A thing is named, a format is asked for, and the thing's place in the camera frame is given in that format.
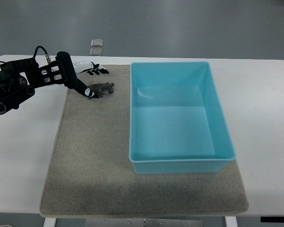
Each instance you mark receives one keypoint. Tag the black white robotic hand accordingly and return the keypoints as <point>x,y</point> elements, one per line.
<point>68,72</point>

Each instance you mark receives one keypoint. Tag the brown toy hippo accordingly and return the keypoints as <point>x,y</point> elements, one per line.
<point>103,88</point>

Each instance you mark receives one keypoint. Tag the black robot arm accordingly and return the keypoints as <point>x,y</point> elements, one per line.
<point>20,78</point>

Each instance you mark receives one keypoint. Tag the blue plastic box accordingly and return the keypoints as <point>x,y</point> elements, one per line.
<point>177,123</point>

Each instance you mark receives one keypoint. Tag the lower metal floor plate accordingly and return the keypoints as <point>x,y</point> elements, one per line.
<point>96,51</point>

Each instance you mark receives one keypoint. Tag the metal floor plate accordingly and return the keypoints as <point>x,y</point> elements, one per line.
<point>96,51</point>
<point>96,42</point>

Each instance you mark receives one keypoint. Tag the upper metal floor plate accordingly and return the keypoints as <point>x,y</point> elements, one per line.
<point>96,42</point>

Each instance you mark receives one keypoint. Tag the grey felt mat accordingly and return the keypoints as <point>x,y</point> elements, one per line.
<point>90,172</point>

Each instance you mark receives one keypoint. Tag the black table control panel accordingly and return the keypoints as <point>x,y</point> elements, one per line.
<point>272,219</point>

